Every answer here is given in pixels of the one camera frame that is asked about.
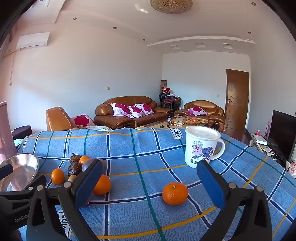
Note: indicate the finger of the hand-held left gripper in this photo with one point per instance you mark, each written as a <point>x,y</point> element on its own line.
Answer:
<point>34,183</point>
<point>5,170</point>

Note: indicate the low television stand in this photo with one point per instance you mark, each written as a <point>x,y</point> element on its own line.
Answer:
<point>270,151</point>

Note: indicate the dark brown chair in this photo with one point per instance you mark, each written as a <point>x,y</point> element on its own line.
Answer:
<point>22,131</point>

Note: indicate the red flower pillow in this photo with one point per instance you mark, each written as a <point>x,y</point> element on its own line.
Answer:
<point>81,121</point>

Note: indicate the pink electric kettle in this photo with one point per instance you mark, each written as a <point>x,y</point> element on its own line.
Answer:
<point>7,134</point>

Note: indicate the stainless steel bowl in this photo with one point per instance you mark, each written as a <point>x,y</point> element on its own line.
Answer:
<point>22,166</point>

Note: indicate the stacked black chairs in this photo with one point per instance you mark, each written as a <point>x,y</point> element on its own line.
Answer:
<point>170,102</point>

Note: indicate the blue plaid blanket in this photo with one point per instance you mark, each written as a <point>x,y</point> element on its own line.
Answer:
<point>143,150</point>

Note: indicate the wooden coffee table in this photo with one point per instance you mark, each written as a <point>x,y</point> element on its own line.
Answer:
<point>155,124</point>

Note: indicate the brown wooden door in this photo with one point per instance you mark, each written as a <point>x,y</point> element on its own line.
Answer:
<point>237,104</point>

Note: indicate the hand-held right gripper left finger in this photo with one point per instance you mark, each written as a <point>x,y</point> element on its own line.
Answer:
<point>87,183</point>

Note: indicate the golden ceiling lamp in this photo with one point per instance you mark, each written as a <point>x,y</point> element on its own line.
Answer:
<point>171,5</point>

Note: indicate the white pillow with red flowers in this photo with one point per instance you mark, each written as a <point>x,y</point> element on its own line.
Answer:
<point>145,108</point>
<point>136,112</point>
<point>120,110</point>
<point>197,111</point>

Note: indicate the red plush items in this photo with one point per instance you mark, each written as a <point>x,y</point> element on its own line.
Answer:
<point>166,89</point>

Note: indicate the tall patterned roll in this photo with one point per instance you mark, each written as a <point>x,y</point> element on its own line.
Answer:
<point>164,84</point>

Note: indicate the small yellow round fruit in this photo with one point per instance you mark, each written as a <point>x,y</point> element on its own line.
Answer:
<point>72,178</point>

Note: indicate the white cloth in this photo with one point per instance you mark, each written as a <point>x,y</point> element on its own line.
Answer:
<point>99,128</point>

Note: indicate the tan leather armchair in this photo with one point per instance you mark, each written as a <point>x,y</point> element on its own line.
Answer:
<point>57,118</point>

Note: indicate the round orange mandarin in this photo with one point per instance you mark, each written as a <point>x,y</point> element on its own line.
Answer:
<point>103,185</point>

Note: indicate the brown leather three-seat sofa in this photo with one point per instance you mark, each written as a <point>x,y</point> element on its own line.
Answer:
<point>124,121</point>

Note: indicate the brown leather armchair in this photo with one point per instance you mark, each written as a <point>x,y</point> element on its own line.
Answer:
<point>201,103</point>

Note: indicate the black television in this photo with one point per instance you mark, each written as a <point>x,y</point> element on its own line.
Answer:
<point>283,132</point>

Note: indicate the air conditioner pipe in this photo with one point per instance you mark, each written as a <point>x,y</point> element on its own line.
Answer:
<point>11,69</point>

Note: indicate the white flat box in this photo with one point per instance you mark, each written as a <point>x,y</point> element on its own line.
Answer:
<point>259,139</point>

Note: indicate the small smooth orange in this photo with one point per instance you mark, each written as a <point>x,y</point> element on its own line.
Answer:
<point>84,159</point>
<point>57,176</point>

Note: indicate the large mandarin with stem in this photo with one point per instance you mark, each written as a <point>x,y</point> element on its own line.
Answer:
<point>175,194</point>

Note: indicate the red round fruit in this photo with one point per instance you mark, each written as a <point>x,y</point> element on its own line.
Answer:
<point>87,165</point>

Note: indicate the pile of snacks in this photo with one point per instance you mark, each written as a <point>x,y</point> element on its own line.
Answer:
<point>189,121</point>

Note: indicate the white cartoon mug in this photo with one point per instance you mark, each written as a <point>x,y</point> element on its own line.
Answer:
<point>198,141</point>

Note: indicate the dark brown wrinkled fruit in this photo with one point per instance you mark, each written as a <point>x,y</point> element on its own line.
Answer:
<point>74,169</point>
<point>75,158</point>

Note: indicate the white wall air conditioner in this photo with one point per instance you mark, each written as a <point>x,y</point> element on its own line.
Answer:
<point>33,41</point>

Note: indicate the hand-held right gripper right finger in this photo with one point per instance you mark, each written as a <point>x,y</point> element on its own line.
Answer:
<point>210,185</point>

